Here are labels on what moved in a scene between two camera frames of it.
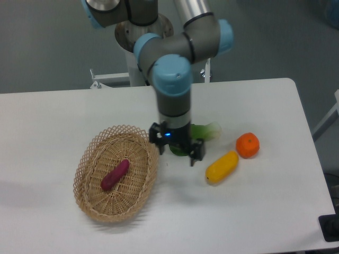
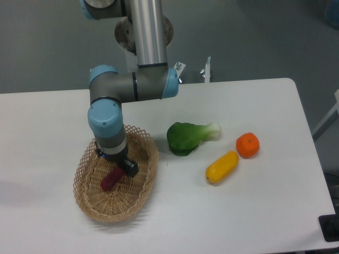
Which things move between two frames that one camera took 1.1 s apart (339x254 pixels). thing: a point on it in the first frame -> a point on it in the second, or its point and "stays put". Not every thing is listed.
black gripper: x=178 y=136 -> x=130 y=166
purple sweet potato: x=119 y=171 stays put
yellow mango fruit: x=222 y=168 stays put
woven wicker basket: x=116 y=173 stays put
